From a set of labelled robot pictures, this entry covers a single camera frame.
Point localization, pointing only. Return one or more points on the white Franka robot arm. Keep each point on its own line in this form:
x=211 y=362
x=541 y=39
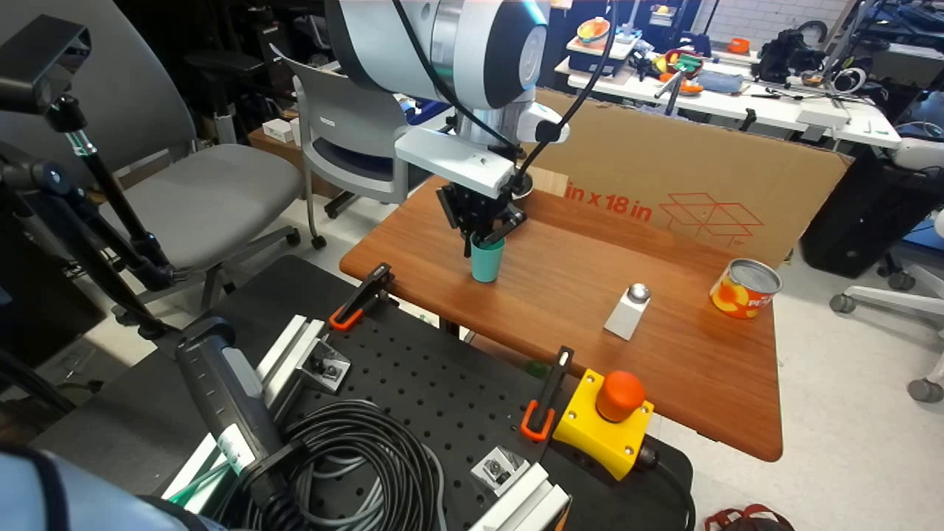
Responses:
x=461 y=48

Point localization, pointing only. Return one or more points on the black grey box device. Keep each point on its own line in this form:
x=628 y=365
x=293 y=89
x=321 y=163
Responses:
x=231 y=394

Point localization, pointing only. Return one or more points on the light grey plastic frame chair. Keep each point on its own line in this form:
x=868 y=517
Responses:
x=339 y=135

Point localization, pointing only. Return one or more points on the black bag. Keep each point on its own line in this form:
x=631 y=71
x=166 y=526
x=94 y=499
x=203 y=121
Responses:
x=790 y=54

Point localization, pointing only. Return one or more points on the grey fabric office chair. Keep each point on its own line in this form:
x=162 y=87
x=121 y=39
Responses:
x=216 y=192

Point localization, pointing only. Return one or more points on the cluttered white background table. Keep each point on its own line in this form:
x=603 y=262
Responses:
x=767 y=99

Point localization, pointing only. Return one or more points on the white aluminium rail bracket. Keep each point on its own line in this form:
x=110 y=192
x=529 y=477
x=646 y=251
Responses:
x=526 y=498
x=304 y=357

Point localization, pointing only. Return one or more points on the brown cardboard box sheet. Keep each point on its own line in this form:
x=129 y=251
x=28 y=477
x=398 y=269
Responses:
x=628 y=157

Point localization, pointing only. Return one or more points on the black perforated base board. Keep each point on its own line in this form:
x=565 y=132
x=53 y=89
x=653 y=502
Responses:
x=430 y=384

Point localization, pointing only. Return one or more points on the white block with silver knob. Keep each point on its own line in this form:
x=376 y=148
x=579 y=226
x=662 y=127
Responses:
x=627 y=313

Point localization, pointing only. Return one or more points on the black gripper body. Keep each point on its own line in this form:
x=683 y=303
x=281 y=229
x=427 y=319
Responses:
x=481 y=207

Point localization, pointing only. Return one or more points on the blue grey fabric object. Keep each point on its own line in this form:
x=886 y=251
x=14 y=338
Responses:
x=68 y=498

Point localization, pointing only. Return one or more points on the orange and white tin can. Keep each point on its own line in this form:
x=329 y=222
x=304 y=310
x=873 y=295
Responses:
x=740 y=293

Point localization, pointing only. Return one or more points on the grey office chair base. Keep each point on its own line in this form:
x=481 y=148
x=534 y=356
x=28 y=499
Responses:
x=886 y=295

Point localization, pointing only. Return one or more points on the yellow emergency stop box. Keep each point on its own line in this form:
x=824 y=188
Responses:
x=594 y=422

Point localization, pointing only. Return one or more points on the teal plastic cup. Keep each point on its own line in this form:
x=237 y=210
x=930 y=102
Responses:
x=486 y=267

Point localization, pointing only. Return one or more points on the black camera on stand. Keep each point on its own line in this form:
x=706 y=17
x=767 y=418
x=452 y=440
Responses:
x=59 y=107

